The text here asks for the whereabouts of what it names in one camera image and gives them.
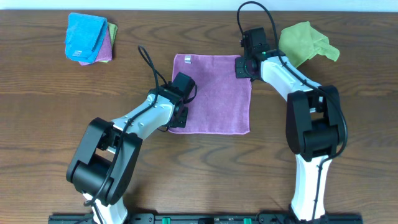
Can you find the folded pink cloth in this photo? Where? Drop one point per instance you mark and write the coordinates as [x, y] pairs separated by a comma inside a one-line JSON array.
[[105, 53]]

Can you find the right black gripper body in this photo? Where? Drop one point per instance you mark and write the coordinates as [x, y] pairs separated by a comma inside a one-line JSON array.
[[242, 69]]

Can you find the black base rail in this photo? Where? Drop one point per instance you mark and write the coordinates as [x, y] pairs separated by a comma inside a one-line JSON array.
[[263, 218]]

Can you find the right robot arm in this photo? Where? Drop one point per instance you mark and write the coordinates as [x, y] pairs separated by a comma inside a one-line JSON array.
[[314, 127]]

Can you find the folded blue cloth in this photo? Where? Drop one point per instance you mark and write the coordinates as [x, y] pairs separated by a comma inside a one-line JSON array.
[[84, 37]]

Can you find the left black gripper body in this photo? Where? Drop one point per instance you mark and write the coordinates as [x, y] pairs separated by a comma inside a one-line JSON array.
[[181, 122]]

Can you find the folded green cloth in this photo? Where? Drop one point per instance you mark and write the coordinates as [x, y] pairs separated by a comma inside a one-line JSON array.
[[113, 29]]

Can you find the crumpled green cloth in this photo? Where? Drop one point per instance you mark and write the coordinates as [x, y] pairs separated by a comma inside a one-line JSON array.
[[301, 42]]

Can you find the purple microfiber cloth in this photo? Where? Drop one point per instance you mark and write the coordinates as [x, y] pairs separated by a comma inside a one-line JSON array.
[[221, 101]]

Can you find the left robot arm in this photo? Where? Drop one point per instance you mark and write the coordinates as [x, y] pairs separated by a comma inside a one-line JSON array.
[[104, 161]]

